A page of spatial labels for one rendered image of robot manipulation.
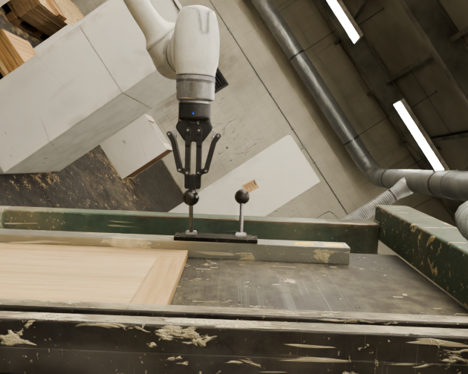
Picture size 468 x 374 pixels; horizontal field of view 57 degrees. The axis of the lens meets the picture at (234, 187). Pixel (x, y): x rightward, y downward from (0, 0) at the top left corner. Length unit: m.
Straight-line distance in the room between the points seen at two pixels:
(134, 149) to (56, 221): 4.54
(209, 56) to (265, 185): 3.53
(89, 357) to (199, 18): 0.71
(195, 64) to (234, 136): 7.92
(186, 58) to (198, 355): 0.65
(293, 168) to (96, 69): 2.20
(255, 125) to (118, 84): 5.95
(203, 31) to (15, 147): 2.58
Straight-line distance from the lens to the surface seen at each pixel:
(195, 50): 0.99
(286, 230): 1.28
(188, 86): 0.99
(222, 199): 4.49
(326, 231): 1.30
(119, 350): 0.57
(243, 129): 8.89
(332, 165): 8.99
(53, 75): 3.37
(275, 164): 4.46
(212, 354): 0.56
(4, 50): 4.72
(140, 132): 5.86
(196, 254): 1.04
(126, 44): 3.23
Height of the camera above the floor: 1.60
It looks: 4 degrees down
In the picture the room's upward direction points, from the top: 57 degrees clockwise
